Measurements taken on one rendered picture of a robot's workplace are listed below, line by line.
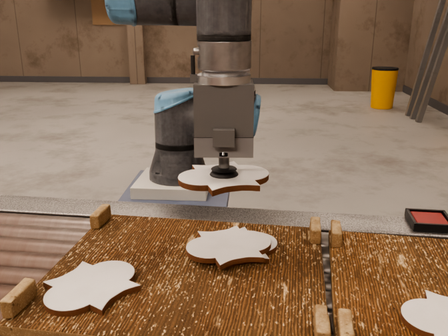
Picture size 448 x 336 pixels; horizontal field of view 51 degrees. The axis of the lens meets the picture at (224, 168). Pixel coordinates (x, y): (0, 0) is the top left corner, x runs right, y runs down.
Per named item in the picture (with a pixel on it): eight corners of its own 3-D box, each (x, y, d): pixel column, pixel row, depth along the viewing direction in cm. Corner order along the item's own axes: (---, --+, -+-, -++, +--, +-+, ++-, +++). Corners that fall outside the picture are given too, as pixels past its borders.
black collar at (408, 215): (404, 215, 96) (405, 207, 95) (443, 217, 95) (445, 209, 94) (413, 231, 89) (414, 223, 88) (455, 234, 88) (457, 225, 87)
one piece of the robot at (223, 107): (186, 59, 60) (189, 180, 65) (256, 59, 60) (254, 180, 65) (191, 53, 69) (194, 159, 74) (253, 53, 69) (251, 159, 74)
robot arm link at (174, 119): (158, 135, 127) (157, 85, 124) (208, 136, 127) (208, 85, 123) (150, 145, 116) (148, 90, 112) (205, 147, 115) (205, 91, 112)
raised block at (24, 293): (26, 294, 65) (23, 276, 64) (39, 295, 65) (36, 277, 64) (1, 320, 60) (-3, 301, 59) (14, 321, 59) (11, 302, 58)
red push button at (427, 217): (409, 217, 95) (410, 211, 94) (440, 219, 94) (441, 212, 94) (416, 230, 89) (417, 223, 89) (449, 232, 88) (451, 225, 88)
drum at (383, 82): (371, 109, 681) (375, 69, 663) (365, 105, 716) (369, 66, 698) (397, 110, 678) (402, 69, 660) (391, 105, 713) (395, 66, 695)
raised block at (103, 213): (103, 216, 90) (101, 203, 89) (112, 217, 90) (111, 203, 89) (89, 229, 85) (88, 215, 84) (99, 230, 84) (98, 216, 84)
